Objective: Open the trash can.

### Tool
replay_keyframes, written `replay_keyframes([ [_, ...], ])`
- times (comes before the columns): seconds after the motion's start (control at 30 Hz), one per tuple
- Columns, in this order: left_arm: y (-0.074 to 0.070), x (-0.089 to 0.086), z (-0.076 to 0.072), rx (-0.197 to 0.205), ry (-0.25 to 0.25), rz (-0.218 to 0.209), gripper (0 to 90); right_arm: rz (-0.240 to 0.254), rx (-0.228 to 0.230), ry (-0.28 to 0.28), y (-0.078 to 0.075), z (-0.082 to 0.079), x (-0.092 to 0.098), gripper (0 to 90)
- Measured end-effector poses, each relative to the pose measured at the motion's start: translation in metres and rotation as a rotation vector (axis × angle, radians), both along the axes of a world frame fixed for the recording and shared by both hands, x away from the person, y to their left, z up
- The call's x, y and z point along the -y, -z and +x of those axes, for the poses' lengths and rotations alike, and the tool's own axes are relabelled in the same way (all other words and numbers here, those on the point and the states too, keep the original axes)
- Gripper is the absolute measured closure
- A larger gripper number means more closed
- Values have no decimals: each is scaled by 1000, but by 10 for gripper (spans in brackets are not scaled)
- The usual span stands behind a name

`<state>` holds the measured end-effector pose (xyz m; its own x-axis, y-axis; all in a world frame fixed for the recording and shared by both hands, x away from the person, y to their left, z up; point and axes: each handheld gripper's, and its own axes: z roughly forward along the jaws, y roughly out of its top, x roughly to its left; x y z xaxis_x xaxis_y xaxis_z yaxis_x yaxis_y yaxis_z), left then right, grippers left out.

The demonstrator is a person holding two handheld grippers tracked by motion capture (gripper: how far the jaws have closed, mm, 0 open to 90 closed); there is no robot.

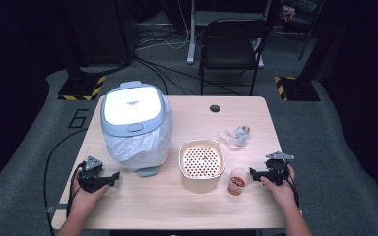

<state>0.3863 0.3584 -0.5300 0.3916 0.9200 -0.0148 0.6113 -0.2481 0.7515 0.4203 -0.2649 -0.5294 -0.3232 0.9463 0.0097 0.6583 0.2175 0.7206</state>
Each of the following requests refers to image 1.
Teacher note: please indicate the food scraps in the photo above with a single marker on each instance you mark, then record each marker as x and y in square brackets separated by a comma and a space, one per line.
[238, 181]

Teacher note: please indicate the clear plastic cup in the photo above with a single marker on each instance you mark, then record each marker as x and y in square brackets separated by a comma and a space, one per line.
[239, 187]

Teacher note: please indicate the person's left hand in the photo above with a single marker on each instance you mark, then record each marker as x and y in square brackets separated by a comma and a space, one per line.
[85, 198]

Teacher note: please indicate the grey table edge clamp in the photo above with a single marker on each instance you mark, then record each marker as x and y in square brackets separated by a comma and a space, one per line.
[55, 209]

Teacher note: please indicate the white plastic trash bag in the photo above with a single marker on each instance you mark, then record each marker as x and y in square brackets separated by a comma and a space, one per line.
[141, 147]

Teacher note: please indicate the cream strainer container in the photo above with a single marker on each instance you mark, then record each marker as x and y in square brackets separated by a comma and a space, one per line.
[201, 162]

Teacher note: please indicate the person's right hand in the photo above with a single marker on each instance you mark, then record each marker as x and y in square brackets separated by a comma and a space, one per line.
[280, 193]

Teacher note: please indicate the black folding chair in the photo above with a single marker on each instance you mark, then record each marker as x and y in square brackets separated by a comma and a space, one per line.
[231, 49]

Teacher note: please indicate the black stand base striped edge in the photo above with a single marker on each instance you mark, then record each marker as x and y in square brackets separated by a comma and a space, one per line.
[80, 88]
[300, 89]

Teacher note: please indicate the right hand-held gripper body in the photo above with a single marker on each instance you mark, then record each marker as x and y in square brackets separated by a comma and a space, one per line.
[278, 168]

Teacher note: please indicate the white desk frame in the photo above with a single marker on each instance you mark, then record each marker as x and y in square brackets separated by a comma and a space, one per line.
[192, 32]

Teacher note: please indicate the dark cabinet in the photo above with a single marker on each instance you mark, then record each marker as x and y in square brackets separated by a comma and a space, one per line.
[101, 32]

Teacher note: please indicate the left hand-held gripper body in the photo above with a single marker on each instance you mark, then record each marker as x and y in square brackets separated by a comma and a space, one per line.
[91, 173]

